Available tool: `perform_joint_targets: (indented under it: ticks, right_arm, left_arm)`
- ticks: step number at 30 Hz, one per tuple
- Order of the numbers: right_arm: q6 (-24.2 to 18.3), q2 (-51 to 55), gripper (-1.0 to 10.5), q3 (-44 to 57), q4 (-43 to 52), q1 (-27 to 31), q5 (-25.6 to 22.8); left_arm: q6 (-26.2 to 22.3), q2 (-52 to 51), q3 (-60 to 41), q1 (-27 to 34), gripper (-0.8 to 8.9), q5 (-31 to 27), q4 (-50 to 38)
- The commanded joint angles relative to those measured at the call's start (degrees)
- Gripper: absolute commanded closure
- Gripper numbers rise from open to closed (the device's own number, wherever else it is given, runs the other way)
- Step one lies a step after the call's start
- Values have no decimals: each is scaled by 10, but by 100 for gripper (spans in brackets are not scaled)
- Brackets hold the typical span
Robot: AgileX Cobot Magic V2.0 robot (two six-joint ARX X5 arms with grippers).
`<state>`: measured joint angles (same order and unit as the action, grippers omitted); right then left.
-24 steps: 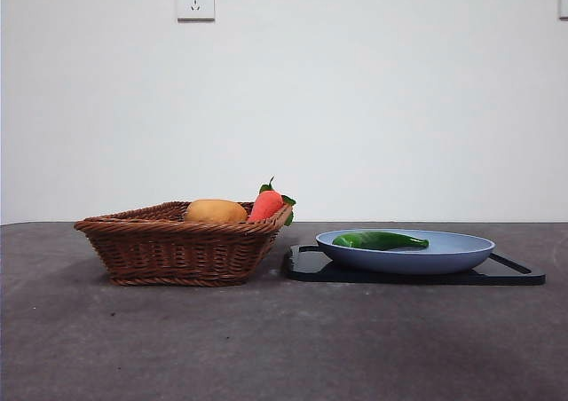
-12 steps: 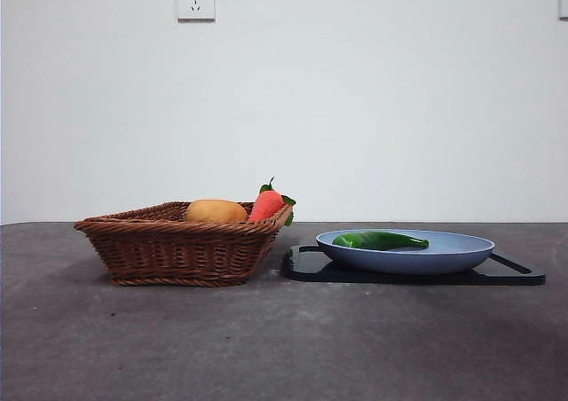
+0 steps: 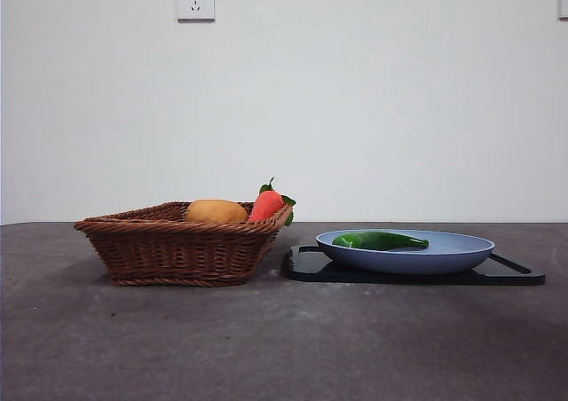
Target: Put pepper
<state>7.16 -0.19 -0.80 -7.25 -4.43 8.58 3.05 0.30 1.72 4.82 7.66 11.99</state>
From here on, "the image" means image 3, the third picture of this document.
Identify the orange toy carrot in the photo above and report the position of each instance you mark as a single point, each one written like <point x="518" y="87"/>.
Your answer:
<point x="266" y="206"/>

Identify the green chili pepper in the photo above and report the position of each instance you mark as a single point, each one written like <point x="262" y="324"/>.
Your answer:
<point x="381" y="240"/>

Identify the white wall socket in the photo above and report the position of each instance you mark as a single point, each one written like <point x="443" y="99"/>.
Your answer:
<point x="196" y="1"/>

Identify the blue round plate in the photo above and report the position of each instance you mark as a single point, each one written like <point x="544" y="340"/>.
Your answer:
<point x="399" y="261"/>

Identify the yellow-brown potato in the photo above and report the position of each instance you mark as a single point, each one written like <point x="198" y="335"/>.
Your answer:
<point x="215" y="211"/>

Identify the brown wicker basket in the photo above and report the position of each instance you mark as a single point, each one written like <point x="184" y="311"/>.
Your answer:
<point x="177" y="250"/>

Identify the black cutting board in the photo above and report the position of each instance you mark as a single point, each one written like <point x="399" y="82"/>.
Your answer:
<point x="306" y="272"/>

